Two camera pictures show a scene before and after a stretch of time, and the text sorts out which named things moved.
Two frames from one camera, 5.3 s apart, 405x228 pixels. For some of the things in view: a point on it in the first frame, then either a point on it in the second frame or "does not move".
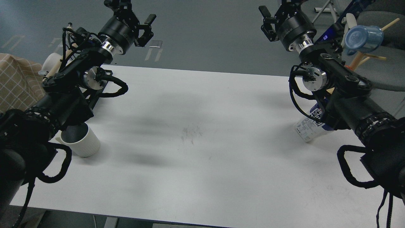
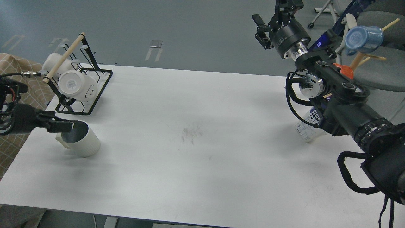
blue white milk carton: (309, 129) does not move
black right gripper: (291, 24) → (283, 31)
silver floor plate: (156, 44) does not move
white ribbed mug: (84, 142) does not move
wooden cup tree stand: (361, 58) does not move
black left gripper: (121, 31) → (25, 117)
